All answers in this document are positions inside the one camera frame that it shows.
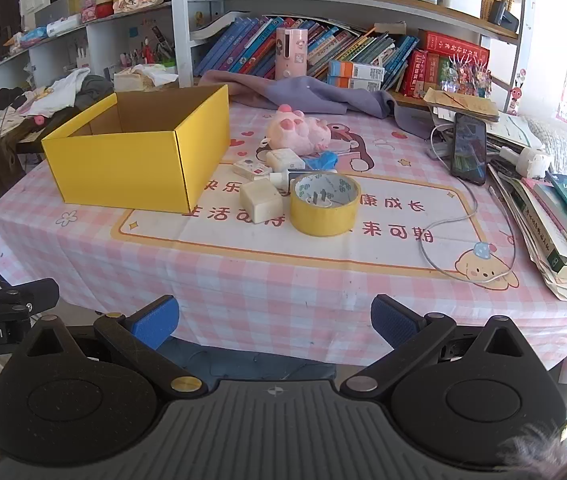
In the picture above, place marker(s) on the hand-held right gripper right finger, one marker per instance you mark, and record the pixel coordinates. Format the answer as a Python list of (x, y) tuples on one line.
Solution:
[(391, 319)]

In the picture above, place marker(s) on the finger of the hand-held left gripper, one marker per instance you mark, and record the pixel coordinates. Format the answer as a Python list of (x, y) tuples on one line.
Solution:
[(38, 292)]

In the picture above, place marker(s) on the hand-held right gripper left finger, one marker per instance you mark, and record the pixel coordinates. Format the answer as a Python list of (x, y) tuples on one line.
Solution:
[(156, 321)]

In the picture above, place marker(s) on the yellow tape roll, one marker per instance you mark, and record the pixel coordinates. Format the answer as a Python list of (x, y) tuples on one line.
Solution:
[(323, 221)]

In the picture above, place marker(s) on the yellow cardboard box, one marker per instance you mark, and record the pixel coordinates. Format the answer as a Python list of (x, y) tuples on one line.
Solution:
[(113, 170)]

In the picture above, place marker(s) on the white square block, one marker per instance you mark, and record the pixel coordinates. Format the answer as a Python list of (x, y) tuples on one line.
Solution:
[(261, 202)]

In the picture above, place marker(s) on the blue charger plug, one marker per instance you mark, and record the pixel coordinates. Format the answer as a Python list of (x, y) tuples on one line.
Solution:
[(321, 161)]

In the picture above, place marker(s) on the small white red-label box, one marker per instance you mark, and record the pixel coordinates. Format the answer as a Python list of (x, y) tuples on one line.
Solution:
[(251, 167)]

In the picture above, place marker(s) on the white charger adapter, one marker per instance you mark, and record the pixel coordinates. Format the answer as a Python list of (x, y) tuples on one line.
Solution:
[(286, 160)]

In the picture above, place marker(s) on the pink plush pig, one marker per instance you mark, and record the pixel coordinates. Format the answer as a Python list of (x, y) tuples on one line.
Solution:
[(293, 132)]

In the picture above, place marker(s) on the pile of books and papers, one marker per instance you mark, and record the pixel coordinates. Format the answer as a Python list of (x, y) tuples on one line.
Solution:
[(538, 230)]

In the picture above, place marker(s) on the black smartphone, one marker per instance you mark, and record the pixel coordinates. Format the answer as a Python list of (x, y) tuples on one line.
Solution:
[(468, 150)]

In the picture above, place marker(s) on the grey fluffy sleeve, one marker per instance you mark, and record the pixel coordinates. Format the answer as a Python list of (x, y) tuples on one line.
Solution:
[(533, 452)]

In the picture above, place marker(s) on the pile of clothes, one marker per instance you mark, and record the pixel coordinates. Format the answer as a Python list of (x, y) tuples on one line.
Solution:
[(58, 92)]

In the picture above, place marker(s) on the white plug device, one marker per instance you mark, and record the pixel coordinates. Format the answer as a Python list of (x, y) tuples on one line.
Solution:
[(531, 160)]

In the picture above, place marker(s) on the brown paper envelopes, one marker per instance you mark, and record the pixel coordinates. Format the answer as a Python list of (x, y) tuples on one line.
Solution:
[(463, 105)]

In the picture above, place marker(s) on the purple cloth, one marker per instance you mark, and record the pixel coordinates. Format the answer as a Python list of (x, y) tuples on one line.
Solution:
[(323, 95)]

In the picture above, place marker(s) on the cream tissue pack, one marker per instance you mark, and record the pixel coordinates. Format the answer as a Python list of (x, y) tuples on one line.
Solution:
[(143, 79)]

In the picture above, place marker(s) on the orange white box stack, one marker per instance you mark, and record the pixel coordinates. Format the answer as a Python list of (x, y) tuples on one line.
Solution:
[(356, 75)]

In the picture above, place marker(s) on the red book set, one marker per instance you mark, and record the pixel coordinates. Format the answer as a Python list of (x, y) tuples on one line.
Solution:
[(428, 70)]

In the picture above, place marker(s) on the colourful beaded ornament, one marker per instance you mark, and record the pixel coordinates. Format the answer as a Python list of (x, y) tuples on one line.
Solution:
[(466, 77)]

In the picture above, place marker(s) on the white flat box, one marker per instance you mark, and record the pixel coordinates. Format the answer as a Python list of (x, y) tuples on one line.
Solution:
[(63, 25)]

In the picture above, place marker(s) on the pink cylindrical tumbler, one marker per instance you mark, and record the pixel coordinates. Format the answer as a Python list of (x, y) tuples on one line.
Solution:
[(292, 55)]

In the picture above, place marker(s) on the row of slanted shelf books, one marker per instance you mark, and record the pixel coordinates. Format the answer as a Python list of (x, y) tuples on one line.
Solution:
[(243, 47)]

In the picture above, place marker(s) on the red round jar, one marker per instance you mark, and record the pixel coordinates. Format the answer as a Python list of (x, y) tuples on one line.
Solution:
[(104, 6)]

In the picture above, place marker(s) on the white wooden bookshelf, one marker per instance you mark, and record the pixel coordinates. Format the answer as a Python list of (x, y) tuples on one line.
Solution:
[(181, 25)]

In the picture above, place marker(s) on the black box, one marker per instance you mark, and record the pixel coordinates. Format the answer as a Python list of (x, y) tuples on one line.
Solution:
[(504, 16)]

